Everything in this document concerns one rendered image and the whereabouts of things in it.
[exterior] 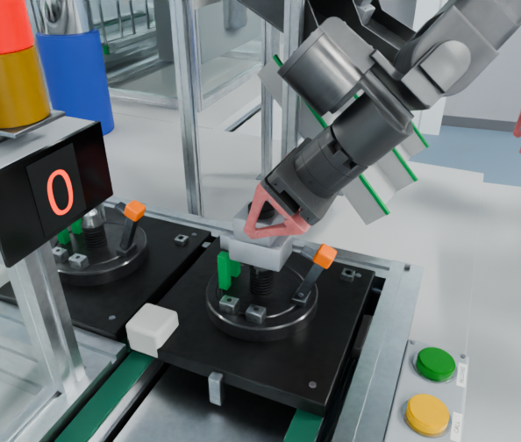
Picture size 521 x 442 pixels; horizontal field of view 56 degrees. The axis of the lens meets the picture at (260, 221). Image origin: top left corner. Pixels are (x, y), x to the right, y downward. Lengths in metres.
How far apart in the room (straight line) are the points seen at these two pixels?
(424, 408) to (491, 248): 0.52
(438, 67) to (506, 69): 3.61
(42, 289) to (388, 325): 0.40
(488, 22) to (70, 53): 1.09
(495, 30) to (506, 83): 3.60
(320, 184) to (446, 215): 0.63
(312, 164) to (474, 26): 0.18
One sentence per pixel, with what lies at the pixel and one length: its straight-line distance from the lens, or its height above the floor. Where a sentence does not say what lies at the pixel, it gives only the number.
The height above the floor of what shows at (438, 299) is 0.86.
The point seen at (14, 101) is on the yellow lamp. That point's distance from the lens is 0.39.
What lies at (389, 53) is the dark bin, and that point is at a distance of 0.80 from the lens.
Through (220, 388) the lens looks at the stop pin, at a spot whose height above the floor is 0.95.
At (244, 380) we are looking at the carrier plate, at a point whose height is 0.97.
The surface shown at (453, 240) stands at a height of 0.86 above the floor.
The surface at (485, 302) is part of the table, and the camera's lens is 0.88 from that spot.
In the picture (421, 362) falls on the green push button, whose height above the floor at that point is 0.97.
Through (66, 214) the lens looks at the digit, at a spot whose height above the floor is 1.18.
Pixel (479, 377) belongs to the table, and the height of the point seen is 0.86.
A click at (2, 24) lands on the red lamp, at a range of 0.38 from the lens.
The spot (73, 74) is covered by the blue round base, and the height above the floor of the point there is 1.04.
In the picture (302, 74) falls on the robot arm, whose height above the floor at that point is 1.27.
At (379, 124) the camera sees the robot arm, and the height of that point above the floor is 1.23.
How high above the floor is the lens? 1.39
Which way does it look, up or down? 32 degrees down
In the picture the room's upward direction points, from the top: straight up
